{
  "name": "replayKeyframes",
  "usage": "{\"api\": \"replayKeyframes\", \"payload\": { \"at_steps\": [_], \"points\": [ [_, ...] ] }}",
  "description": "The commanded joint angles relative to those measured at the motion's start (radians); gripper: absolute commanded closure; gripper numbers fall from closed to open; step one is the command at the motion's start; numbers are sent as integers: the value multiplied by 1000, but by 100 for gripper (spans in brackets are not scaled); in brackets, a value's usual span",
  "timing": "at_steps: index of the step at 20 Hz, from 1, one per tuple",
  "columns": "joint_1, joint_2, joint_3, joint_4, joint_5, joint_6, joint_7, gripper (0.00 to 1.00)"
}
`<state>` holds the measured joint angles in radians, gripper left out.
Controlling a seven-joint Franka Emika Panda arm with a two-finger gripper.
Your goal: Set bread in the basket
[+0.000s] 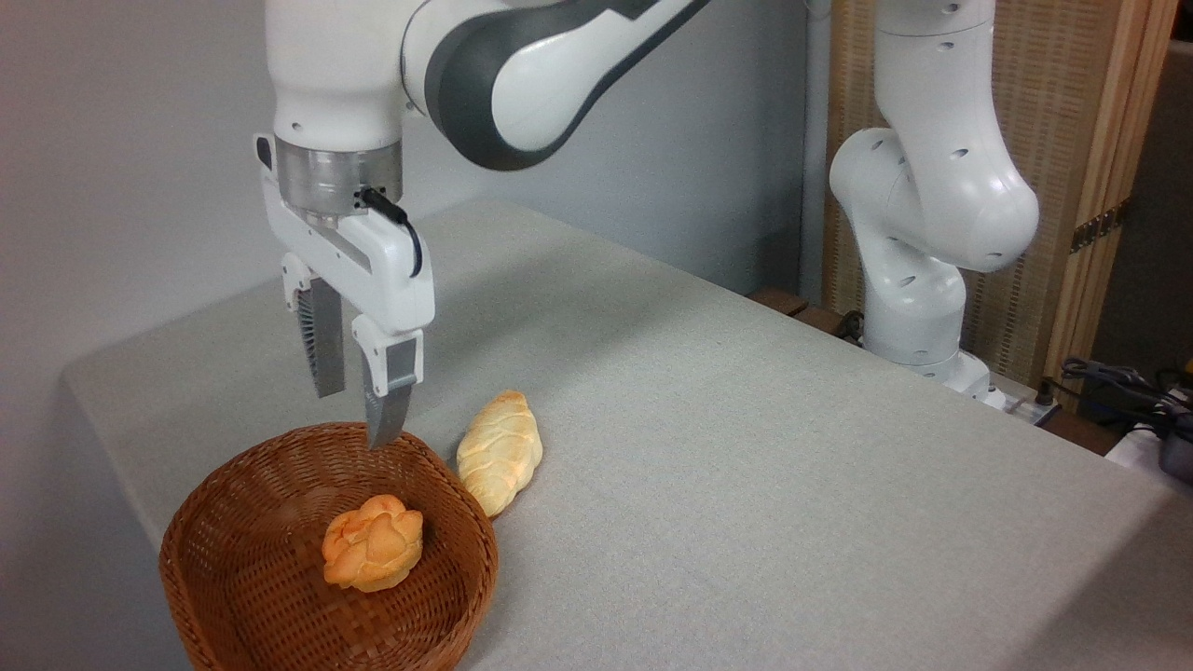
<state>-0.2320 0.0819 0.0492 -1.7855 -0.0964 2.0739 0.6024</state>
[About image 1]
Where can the brown wicker basket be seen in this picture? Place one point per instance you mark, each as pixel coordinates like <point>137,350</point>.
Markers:
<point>252,578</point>

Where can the grey tablecloth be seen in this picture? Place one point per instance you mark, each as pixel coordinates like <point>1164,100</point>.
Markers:
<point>746,485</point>

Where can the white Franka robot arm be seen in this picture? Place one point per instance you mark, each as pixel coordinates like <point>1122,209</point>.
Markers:
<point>932,205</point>

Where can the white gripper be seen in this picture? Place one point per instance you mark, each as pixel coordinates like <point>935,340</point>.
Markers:
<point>387,275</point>

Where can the metal screen hinge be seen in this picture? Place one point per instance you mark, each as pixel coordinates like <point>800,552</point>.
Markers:
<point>1100,225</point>

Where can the round orange bread roll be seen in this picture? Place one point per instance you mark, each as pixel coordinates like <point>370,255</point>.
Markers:
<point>373,545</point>

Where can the long pale braided bread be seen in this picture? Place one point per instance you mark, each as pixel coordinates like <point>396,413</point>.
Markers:
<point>499,452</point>

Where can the wooden bamboo folding screen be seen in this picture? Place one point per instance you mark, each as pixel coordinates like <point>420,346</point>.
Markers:
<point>1062,93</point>

